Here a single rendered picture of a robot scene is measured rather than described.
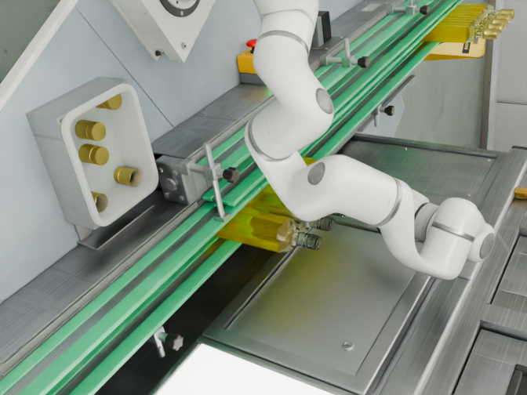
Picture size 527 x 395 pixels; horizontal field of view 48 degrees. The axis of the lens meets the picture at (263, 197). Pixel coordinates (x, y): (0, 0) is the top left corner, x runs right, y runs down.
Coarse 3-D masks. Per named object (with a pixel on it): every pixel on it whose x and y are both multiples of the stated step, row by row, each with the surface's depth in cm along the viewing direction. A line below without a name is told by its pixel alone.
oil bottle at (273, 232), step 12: (240, 216) 120; (252, 216) 120; (264, 216) 119; (276, 216) 118; (228, 228) 121; (240, 228) 119; (252, 228) 117; (264, 228) 116; (276, 228) 115; (288, 228) 115; (240, 240) 121; (252, 240) 119; (264, 240) 117; (276, 240) 115; (288, 240) 114
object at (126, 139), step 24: (96, 96) 101; (72, 120) 97; (96, 120) 110; (120, 120) 112; (72, 144) 97; (96, 144) 111; (120, 144) 115; (144, 144) 112; (96, 168) 112; (144, 168) 116; (96, 192) 113; (120, 192) 114; (144, 192) 114; (96, 216) 105
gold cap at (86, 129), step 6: (84, 120) 107; (78, 126) 106; (84, 126) 105; (90, 126) 104; (96, 126) 105; (102, 126) 106; (78, 132) 106; (84, 132) 105; (90, 132) 104; (96, 132) 105; (102, 132) 106; (84, 138) 106; (90, 138) 105; (96, 138) 105; (102, 138) 106
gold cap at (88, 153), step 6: (84, 144) 108; (90, 144) 108; (84, 150) 107; (90, 150) 106; (96, 150) 106; (102, 150) 107; (84, 156) 107; (90, 156) 106; (96, 156) 106; (102, 156) 107; (108, 156) 108; (90, 162) 107; (96, 162) 106; (102, 162) 107
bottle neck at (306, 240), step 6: (300, 234) 114; (306, 234) 114; (312, 234) 114; (294, 240) 115; (300, 240) 114; (306, 240) 113; (312, 240) 113; (318, 240) 114; (300, 246) 115; (306, 246) 114; (312, 246) 113; (318, 246) 114
